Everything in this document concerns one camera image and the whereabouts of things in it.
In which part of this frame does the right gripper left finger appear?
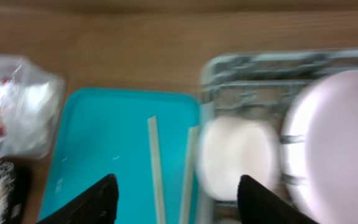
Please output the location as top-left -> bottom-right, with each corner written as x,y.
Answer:
37,174 -> 119,224

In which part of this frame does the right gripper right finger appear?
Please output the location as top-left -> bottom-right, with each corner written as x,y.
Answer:
237,175 -> 317,224

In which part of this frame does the small pink bowl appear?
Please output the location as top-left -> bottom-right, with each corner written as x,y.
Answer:
197,116 -> 280,201

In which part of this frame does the wooden chopstick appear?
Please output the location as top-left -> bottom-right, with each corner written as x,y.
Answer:
147,116 -> 167,224
178,126 -> 199,224

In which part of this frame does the large white plate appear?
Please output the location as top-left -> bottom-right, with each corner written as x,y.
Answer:
282,70 -> 358,223

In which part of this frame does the teal serving tray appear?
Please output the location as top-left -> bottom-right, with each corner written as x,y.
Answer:
39,88 -> 200,223

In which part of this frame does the black rectangular tray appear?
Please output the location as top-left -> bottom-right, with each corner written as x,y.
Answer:
0,160 -> 32,224

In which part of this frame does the clear plastic storage bin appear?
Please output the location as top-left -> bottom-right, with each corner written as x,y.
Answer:
0,55 -> 66,159

